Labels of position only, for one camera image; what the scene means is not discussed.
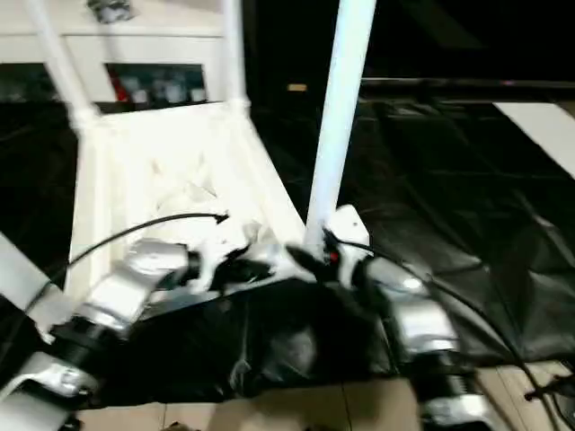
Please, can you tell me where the black mat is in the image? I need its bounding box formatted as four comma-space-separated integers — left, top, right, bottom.
0, 96, 575, 405

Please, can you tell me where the long black bar device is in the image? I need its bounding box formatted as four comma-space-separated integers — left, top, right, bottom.
360, 77, 575, 92

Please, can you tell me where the black left wrist camera cable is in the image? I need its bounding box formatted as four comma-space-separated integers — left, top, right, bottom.
23, 210, 231, 316

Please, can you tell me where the white glass-door cabinet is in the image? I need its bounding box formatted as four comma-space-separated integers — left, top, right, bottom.
0, 0, 226, 105

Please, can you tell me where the white flat board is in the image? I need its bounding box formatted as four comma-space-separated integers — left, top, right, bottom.
491, 101, 575, 181

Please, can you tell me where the black tripod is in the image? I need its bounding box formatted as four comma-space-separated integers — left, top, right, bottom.
524, 374, 575, 401

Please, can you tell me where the dark grey bundle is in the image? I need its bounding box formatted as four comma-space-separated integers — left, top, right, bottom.
86, 0, 137, 24

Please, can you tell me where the white plastic table top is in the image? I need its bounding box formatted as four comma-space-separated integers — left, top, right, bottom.
38, 101, 325, 343

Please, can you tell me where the white plastic table leg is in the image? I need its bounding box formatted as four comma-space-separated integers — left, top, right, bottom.
221, 0, 252, 114
303, 0, 378, 253
0, 232, 69, 337
21, 0, 101, 132

